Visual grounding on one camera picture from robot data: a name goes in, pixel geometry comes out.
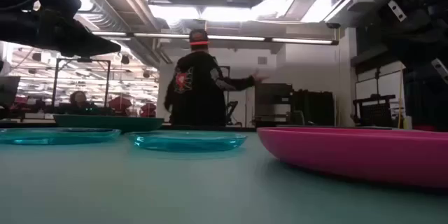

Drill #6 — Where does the black metal cabinet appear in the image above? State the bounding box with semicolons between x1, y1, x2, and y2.
254;83;294;127

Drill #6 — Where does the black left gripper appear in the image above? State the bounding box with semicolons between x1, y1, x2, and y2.
0;0;122;59

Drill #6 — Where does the black wire cart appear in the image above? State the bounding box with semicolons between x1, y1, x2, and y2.
352;94;398;127

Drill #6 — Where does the opaque magenta plastic plate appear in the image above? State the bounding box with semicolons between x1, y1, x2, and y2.
256;127;448;190

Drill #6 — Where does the clear blue plastic plate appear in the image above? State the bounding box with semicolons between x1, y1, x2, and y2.
0;127;122;146
125;131;248;153

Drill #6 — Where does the standing person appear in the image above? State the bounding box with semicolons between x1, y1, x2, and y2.
163;29;270;127

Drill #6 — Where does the seated person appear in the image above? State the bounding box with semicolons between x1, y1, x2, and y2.
68;90;96;113

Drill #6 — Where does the long ceiling light strip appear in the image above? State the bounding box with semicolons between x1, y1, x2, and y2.
90;30;340;46

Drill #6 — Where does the black gantry frame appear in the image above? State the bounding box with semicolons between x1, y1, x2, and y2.
51;57;112;109

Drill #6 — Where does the dark computer monitor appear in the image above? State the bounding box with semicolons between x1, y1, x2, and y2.
0;76;21;109

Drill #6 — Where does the red bin rack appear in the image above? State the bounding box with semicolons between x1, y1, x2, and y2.
139;102;158;118
108;96;133;115

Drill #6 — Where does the dark green plastic plate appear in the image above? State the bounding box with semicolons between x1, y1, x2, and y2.
52;113;165;134

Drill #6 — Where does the hanging yellow cable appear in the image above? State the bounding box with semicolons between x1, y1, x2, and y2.
396;69;405;130

